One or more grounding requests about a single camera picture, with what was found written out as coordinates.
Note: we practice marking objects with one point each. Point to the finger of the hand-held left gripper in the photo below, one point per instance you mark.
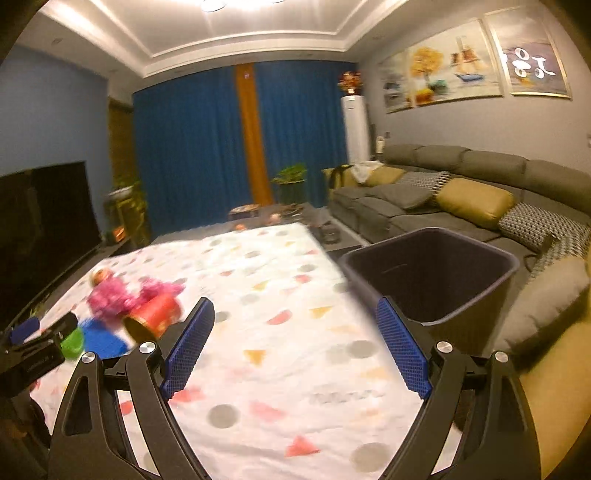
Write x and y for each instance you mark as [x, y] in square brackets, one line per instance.
[23, 331]
[60, 325]

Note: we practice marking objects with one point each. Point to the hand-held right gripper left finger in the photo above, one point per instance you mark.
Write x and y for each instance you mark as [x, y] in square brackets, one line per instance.
[189, 346]

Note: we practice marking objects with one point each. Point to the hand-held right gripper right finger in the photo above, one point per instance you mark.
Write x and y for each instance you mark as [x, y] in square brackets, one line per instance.
[404, 350]

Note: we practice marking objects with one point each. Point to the green foam net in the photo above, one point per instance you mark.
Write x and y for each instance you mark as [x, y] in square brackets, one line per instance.
[74, 345]

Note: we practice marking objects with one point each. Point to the blue toy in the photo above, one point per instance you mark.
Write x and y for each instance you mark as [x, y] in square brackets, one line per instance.
[104, 339]

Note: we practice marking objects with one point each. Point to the orange white cup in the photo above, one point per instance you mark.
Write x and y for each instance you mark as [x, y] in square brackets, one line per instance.
[99, 277]

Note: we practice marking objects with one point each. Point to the pink plastic bag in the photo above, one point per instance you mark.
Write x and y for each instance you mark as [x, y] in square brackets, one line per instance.
[120, 295]

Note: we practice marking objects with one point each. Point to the grey plastic bin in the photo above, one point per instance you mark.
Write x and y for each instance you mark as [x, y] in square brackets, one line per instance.
[438, 277]

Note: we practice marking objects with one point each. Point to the black television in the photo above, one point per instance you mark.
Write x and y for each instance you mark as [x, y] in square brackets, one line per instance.
[46, 230]

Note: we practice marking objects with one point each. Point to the printed white tablecloth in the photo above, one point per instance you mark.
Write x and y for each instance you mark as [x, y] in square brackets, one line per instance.
[286, 369]

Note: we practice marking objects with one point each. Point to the small orange glowing gadget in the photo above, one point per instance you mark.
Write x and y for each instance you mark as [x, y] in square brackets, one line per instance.
[115, 235]

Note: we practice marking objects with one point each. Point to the large grey cushion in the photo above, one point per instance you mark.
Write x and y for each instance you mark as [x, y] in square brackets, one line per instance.
[540, 304]

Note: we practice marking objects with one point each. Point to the flat printed box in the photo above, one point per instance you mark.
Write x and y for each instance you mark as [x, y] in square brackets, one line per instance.
[244, 211]

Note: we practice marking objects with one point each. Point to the trailing plant in white bowl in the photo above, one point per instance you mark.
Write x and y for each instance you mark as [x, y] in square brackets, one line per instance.
[127, 194]

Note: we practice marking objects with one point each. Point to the flat grey cushion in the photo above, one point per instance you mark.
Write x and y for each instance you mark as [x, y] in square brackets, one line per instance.
[406, 196]

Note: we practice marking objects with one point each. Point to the dark coffee table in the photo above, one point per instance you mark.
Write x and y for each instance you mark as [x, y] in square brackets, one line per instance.
[318, 219]

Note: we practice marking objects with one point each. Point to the large yellow cushion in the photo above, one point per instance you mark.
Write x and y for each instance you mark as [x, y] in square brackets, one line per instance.
[475, 201]

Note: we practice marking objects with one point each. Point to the black white patterned cushion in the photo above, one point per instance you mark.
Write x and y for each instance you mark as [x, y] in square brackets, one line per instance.
[565, 251]
[427, 180]
[531, 224]

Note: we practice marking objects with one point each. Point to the small yellow cushion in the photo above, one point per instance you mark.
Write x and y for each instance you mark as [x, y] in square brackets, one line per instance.
[383, 175]

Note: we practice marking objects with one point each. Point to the white clothes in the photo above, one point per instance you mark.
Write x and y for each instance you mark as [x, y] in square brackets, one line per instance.
[364, 170]

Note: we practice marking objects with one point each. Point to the potted plant in dark pot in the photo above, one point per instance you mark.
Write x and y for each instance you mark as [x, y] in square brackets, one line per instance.
[291, 177]

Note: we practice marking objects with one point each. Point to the grey sectional sofa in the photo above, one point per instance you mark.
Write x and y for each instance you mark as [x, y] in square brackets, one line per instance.
[461, 161]

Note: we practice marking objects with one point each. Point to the blue curtain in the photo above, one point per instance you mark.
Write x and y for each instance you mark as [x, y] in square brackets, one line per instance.
[304, 129]
[189, 147]

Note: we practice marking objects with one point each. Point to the small white jug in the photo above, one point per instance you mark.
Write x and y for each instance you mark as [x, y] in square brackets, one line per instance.
[379, 145]

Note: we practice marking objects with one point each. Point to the orange curtain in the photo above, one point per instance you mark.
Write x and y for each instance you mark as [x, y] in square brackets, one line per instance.
[253, 138]

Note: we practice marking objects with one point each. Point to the white standing air conditioner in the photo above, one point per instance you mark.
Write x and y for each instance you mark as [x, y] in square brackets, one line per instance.
[355, 129]

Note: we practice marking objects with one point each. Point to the small landscape painting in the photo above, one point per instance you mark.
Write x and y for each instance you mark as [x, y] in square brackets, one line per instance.
[396, 83]

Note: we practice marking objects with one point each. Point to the red flower decoration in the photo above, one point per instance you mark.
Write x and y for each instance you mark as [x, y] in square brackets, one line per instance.
[350, 83]

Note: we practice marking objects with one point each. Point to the sailboat tree painting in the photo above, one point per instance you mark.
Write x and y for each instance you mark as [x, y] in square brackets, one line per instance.
[452, 64]

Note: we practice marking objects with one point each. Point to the framed sky painting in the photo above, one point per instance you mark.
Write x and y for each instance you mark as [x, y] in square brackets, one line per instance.
[531, 55]

